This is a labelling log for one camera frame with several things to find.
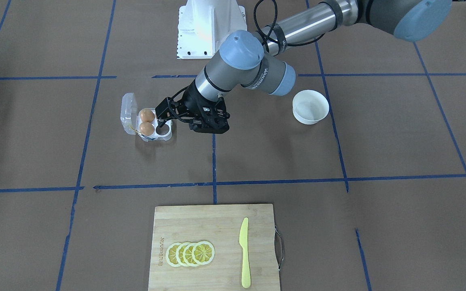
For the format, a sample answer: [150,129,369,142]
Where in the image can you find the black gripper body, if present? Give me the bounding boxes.
[155,82,231,134]

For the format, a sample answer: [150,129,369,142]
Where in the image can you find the brown egg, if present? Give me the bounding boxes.
[139,108,156,123]
[138,122,155,136]

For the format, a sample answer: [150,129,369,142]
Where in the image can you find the clear plastic egg box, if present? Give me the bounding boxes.
[120,93,172,142]

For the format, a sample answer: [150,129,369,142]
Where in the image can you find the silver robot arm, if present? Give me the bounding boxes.
[155,0,452,134]

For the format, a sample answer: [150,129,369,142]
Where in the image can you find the blue tape strip lengthwise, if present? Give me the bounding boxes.
[212,134,218,205]

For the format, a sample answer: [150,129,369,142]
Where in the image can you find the white bowl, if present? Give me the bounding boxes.
[292,90,330,125]

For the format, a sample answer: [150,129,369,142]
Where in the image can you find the wooden cutting board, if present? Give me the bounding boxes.
[148,203,281,291]

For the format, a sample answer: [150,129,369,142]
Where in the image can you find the yellow plastic knife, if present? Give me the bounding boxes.
[239,217,251,289]

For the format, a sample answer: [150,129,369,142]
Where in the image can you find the lemon slice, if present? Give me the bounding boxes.
[192,241,215,266]
[165,242,181,268]
[176,242,189,267]
[181,242,198,267]

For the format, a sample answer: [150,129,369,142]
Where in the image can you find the blue tape strip crosswise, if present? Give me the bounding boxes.
[0,174,466,193]

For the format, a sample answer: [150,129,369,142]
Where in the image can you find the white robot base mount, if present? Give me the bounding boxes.
[176,0,247,59]

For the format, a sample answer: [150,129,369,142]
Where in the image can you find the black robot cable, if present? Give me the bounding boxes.
[253,0,326,47]

